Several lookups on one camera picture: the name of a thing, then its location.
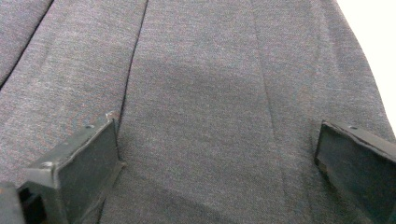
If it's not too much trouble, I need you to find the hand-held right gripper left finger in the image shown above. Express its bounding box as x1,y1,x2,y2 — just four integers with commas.
17,111,127,224

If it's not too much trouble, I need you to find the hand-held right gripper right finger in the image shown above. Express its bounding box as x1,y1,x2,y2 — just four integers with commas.
313,120,396,224

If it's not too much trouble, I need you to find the grey knit garment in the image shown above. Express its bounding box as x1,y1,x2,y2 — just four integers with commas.
0,0,396,224

